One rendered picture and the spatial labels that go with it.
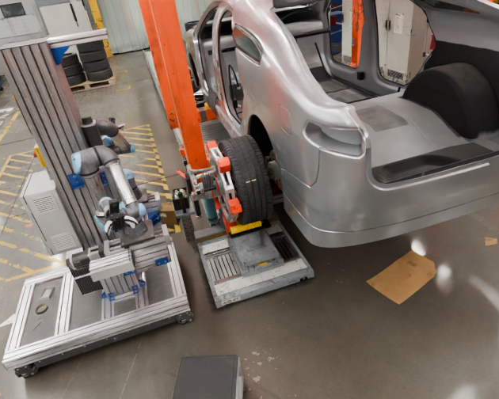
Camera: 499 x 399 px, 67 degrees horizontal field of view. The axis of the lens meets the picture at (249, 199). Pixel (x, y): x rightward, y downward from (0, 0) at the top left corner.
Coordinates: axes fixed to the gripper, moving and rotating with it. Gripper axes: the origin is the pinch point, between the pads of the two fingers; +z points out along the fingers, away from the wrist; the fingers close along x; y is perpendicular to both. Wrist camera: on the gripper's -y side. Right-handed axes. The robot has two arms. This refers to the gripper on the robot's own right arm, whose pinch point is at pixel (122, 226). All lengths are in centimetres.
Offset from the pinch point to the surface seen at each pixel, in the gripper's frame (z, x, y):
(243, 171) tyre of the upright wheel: -35, -91, 5
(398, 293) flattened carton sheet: 40, -180, 99
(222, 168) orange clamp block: -42, -78, 2
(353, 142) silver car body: 38, -112, -32
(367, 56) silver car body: -141, -318, -40
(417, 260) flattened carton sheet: 27, -218, 93
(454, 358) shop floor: 96, -164, 102
